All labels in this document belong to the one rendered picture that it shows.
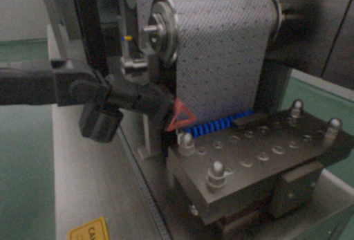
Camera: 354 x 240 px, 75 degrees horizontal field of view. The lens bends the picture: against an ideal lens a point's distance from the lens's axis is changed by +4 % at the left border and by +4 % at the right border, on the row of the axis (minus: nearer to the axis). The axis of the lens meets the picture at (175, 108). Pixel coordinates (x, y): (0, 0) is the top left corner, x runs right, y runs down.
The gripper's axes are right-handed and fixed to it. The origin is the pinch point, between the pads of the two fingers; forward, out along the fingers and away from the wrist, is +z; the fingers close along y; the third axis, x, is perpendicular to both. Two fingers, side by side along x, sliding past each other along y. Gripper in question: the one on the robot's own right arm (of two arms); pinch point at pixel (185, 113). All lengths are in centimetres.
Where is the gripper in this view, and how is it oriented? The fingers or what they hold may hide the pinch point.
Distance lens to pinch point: 52.9
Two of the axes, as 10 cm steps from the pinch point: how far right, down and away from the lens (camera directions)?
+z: 7.7, 2.4, 5.8
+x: 4.5, -8.6, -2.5
